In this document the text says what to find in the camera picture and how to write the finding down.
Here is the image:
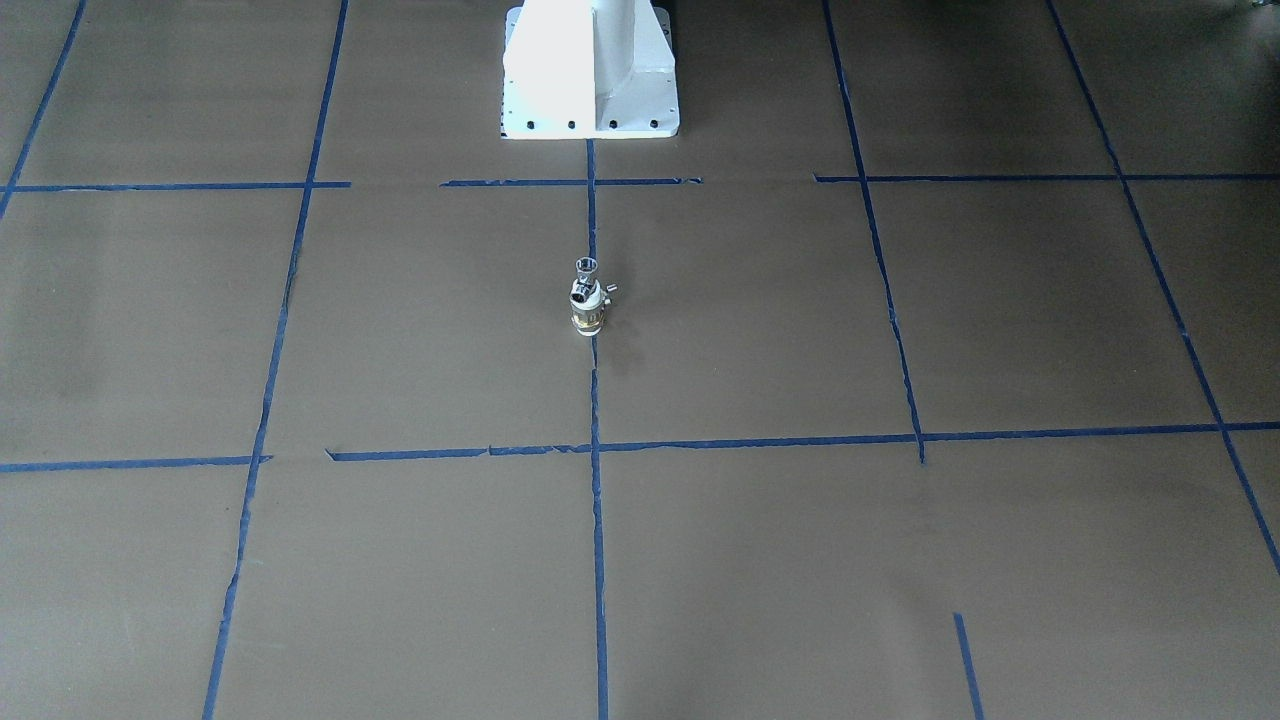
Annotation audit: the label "brown paper table mat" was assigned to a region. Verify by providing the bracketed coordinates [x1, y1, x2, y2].
[3, 1, 1277, 719]

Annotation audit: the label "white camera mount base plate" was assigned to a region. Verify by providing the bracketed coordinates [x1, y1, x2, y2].
[499, 5, 682, 140]

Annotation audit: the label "brass PPR valve white ends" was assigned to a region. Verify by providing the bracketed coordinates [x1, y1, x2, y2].
[570, 281, 620, 337]

